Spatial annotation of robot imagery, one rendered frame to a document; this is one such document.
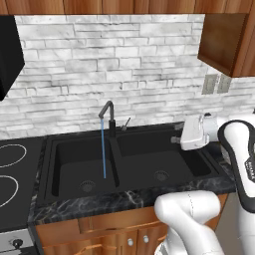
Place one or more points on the grey faucet lever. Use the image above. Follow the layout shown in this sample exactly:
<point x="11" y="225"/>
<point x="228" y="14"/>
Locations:
<point x="126" y="123"/>

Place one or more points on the silver oven front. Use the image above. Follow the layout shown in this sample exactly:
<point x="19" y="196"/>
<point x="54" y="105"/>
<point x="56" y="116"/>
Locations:
<point x="13" y="244"/>

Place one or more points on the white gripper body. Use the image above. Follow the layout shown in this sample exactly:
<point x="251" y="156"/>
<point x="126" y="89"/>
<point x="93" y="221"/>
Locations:
<point x="192" y="133"/>

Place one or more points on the black range hood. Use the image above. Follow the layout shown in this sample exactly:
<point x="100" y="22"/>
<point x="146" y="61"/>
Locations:
<point x="9" y="56"/>

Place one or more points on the black double sink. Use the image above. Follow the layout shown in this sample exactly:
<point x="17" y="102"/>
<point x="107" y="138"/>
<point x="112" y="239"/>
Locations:
<point x="139" y="166"/>

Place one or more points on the silver cupboard knob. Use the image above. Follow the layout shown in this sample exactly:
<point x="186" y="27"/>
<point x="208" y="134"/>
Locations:
<point x="130" y="242"/>
<point x="146" y="238"/>

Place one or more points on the dark wooden wall cupboard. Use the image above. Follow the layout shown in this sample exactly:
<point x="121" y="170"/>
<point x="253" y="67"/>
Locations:
<point x="229" y="43"/>

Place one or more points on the black oven knob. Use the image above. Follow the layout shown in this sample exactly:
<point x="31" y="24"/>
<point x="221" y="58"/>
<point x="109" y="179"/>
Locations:
<point x="17" y="243"/>

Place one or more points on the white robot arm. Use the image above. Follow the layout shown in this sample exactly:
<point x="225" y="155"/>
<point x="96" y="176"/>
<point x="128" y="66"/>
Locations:
<point x="202" y="219"/>

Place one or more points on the wooden upper cupboard run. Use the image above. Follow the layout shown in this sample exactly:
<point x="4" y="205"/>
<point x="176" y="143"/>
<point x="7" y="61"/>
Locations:
<point x="99" y="6"/>

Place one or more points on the blue water stream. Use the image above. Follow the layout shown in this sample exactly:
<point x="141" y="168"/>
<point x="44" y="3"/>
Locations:
<point x="103" y="149"/>

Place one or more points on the black hob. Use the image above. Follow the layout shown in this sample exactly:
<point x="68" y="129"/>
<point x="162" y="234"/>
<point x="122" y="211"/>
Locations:
<point x="15" y="186"/>

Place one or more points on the black sink faucet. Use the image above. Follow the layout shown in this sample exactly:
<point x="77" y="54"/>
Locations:
<point x="111" y="119"/>

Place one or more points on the grey wall outlet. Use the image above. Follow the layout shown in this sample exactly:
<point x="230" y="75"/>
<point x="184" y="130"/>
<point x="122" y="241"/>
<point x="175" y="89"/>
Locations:
<point x="209" y="84"/>
<point x="224" y="84"/>

